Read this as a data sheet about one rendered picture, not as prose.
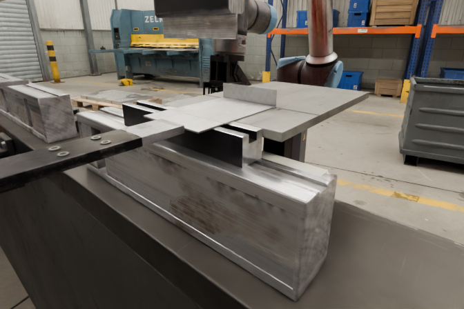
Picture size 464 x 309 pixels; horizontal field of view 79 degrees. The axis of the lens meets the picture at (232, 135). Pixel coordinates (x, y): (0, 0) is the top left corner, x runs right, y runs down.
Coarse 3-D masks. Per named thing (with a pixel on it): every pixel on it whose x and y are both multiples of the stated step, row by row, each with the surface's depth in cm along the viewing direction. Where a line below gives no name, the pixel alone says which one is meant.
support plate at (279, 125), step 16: (208, 96) 41; (288, 96) 41; (304, 96) 41; (320, 96) 41; (336, 96) 41; (352, 96) 41; (368, 96) 44; (272, 112) 32; (288, 112) 32; (320, 112) 32; (336, 112) 35; (272, 128) 26; (288, 128) 26; (304, 128) 29
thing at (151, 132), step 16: (128, 128) 25; (144, 128) 25; (160, 128) 25; (176, 128) 25; (64, 144) 21; (80, 144) 21; (96, 144) 21; (112, 144) 21; (128, 144) 22; (144, 144) 23; (0, 160) 19; (16, 160) 19; (32, 160) 19; (48, 160) 19; (64, 160) 19; (80, 160) 19; (96, 160) 20; (0, 176) 16; (16, 176) 17; (32, 176) 17
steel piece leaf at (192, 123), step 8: (160, 112) 31; (168, 112) 31; (176, 112) 31; (168, 120) 28; (176, 120) 28; (184, 120) 28; (192, 120) 28; (200, 120) 28; (208, 120) 28; (184, 128) 26; (192, 128) 26; (200, 128) 26; (208, 128) 26
